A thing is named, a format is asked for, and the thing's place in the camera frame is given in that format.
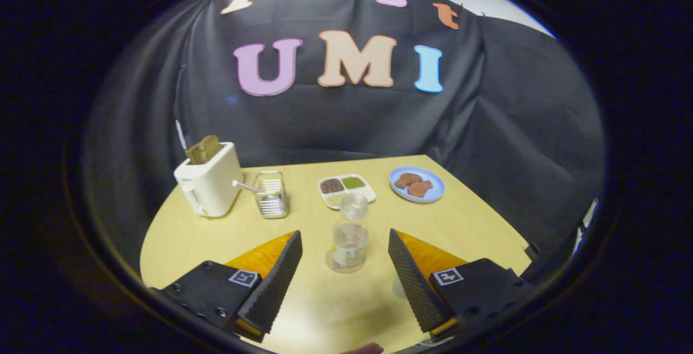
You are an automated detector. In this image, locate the clear plastic juice bottle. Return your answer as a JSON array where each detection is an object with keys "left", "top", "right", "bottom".
[{"left": 331, "top": 193, "right": 370, "bottom": 268}]

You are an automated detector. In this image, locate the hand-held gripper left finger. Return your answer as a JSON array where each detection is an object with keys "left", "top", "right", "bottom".
[{"left": 147, "top": 230, "right": 304, "bottom": 344}]

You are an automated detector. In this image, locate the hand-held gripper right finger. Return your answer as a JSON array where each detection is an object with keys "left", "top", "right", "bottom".
[{"left": 388, "top": 228, "right": 537, "bottom": 344}]

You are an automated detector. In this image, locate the brown bread slice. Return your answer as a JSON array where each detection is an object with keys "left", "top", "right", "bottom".
[{"left": 186, "top": 135, "right": 222, "bottom": 166}]

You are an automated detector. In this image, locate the white divided plate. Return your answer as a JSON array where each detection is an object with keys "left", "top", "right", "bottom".
[{"left": 318, "top": 174, "right": 377, "bottom": 210}]

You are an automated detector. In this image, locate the ribbed clear glass cup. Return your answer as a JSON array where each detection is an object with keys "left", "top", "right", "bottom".
[{"left": 253, "top": 171, "right": 289, "bottom": 219}]

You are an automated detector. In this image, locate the pink and white straw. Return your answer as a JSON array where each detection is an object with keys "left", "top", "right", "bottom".
[{"left": 232, "top": 180, "right": 266, "bottom": 196}]

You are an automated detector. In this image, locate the black backdrop cloth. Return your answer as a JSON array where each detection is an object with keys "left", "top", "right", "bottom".
[{"left": 81, "top": 0, "right": 606, "bottom": 290}]

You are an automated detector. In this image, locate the blue round plate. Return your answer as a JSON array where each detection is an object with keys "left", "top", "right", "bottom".
[{"left": 389, "top": 167, "right": 446, "bottom": 204}]

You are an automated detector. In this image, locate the wooden table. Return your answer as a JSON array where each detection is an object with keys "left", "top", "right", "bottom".
[{"left": 140, "top": 154, "right": 532, "bottom": 354}]

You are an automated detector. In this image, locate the white toaster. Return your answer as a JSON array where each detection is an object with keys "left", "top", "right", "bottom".
[{"left": 173, "top": 142, "right": 245, "bottom": 218}]

